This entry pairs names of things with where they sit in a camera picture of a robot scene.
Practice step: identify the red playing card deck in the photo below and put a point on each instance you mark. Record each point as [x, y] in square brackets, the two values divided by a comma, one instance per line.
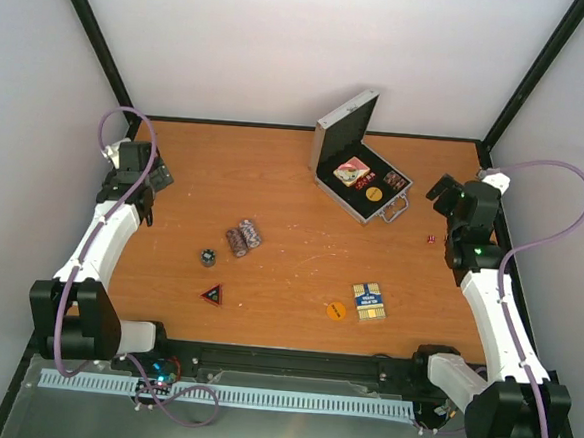
[364, 169]

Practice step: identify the black front rail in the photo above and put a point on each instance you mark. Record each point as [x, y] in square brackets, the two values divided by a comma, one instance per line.
[192, 358]

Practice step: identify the poker chips in case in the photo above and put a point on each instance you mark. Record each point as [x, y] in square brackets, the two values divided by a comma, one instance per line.
[396, 181]

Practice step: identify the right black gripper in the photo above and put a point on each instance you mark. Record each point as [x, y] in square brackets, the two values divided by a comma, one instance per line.
[452, 186]

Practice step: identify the orange round button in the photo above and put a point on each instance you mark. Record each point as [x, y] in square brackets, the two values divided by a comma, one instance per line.
[336, 311]

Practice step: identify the red dice row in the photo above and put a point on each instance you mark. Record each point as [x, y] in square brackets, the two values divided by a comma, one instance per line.
[364, 181]

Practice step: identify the clear dealer puck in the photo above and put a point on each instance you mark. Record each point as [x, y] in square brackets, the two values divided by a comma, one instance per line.
[348, 173]

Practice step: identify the light blue cable duct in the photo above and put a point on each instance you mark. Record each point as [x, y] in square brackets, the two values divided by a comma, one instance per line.
[240, 397]

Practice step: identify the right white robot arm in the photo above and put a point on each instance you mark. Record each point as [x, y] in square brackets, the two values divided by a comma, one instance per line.
[516, 398]

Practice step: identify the black red triangle button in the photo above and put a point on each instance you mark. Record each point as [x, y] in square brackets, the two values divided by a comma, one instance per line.
[213, 295]

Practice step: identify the small dark chip stack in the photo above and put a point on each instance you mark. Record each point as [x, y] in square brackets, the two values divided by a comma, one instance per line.
[208, 257]

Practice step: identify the aluminium poker case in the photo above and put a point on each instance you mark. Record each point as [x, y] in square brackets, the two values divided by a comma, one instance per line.
[340, 135]

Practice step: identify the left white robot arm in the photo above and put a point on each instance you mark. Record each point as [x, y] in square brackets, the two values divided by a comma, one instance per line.
[72, 310]

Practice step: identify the orange button in case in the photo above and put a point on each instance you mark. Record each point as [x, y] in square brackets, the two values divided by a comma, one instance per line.
[374, 194]

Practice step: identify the blue gold card deck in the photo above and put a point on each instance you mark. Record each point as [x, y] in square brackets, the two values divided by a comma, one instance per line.
[369, 301]

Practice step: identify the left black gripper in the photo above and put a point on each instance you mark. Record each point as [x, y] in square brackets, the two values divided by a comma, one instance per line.
[161, 175]

